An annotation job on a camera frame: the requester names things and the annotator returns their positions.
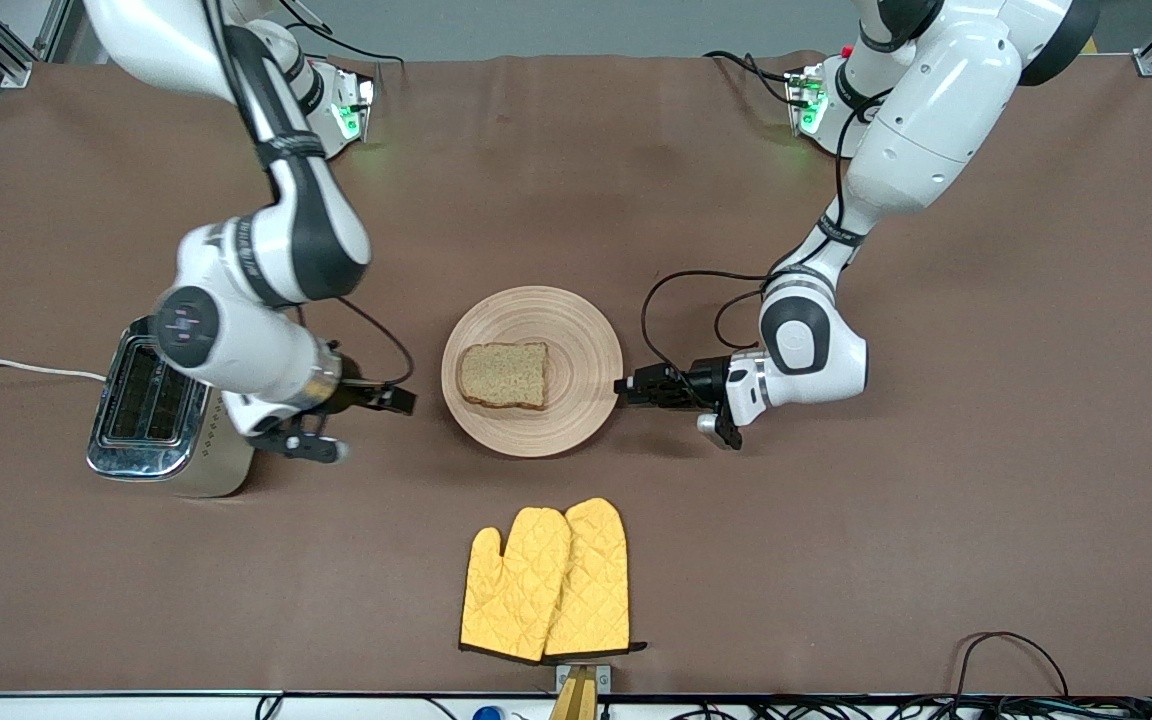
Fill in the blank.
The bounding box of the brown table cover cloth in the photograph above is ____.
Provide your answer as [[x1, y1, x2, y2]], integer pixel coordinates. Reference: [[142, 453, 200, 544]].
[[0, 52, 1152, 698]]

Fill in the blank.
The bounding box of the black looped table-edge cable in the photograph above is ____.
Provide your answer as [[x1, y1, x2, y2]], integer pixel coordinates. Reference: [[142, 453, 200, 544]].
[[949, 631, 1072, 701]]

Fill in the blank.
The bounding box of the brown toast slice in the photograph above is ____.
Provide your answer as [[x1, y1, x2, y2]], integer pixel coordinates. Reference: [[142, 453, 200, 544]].
[[455, 341, 550, 411]]

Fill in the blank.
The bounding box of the black base cable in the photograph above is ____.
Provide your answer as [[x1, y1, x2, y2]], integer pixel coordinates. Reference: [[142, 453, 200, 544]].
[[704, 50, 799, 106], [281, 20, 407, 69]]

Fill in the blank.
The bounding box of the white toaster power cable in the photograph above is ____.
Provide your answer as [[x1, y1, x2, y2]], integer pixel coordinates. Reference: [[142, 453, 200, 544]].
[[0, 358, 109, 383]]

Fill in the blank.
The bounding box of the round light wooden plate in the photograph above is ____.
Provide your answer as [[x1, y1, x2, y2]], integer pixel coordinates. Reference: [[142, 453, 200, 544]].
[[441, 286, 624, 459]]

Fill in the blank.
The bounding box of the yellow quilted oven mitt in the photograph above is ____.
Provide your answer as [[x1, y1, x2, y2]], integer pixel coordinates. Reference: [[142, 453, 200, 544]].
[[544, 497, 647, 658], [459, 507, 573, 664]]

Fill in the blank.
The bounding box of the chrome two-slot toaster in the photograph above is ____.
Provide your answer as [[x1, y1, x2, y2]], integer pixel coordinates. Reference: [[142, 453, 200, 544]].
[[86, 316, 257, 498]]

